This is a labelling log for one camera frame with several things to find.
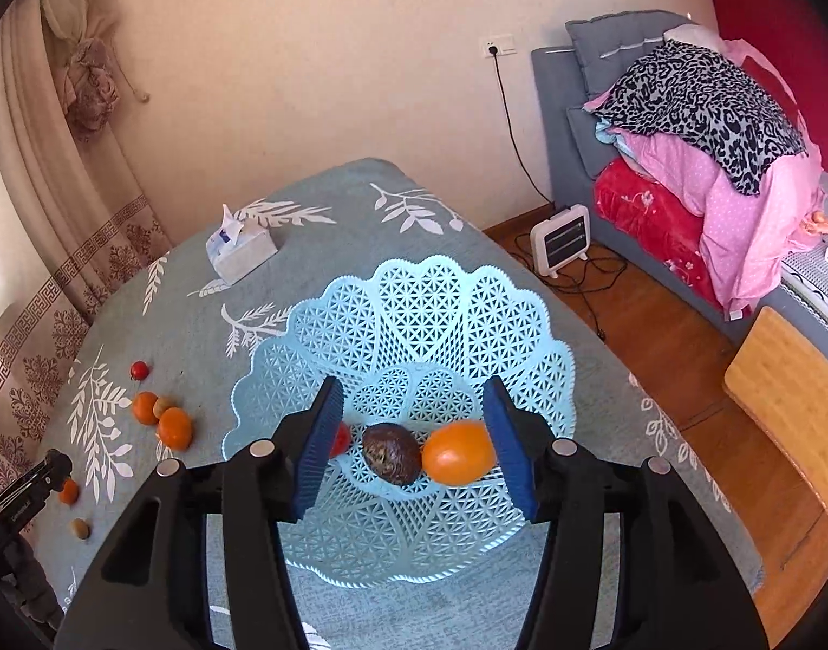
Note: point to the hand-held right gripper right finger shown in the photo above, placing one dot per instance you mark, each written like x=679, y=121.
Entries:
x=512, y=447

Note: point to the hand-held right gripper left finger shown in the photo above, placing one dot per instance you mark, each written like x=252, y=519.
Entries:
x=319, y=447

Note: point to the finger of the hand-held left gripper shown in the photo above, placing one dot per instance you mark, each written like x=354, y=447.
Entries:
x=51, y=472

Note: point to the small round brown fruit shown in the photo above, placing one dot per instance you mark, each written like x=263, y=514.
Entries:
x=81, y=529
x=162, y=406

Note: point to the red cherry tomato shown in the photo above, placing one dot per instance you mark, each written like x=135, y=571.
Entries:
x=139, y=370

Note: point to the light blue lattice plastic basket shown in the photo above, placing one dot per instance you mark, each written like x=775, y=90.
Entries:
x=414, y=325

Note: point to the person's left hand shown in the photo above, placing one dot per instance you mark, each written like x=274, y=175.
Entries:
x=24, y=575

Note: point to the small red tomato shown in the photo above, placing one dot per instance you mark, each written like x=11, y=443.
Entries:
x=341, y=439

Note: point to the tiny orange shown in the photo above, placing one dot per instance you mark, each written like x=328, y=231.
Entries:
x=68, y=491

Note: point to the large orange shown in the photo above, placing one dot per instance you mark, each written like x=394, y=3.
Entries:
x=458, y=453

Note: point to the dark brown avocado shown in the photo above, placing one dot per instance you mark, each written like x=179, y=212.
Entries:
x=392, y=455

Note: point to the small orange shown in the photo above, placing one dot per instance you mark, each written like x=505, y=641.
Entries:
x=143, y=409

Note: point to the medium orange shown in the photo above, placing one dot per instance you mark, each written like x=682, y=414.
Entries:
x=175, y=429

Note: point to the tissue pack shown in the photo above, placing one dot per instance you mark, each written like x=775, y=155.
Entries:
x=241, y=254

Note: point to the white electric heater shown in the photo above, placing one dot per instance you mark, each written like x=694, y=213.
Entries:
x=562, y=238

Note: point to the teal leaf-print tablecloth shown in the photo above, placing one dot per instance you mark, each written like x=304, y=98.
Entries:
x=346, y=216

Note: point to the red floral blanket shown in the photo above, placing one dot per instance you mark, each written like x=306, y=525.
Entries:
x=644, y=216

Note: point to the beige patterned curtain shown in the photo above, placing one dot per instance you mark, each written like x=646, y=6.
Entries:
x=41, y=183

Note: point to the grey sofa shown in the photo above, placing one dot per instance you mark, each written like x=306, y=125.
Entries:
x=556, y=149

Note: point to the pile of clothes and bedding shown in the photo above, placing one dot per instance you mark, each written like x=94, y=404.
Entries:
x=745, y=216

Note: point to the striped cloth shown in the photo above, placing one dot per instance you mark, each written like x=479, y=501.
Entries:
x=816, y=281

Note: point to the leopard print blanket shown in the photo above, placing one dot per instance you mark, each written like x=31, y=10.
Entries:
x=698, y=108

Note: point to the pink curtain tieback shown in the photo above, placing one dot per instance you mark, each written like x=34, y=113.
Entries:
x=89, y=74

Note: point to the large grey cushion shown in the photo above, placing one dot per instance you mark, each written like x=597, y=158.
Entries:
x=610, y=47

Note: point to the red board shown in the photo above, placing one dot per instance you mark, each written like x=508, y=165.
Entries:
x=759, y=7

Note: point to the white wall socket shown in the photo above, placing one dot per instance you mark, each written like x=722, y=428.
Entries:
x=498, y=46

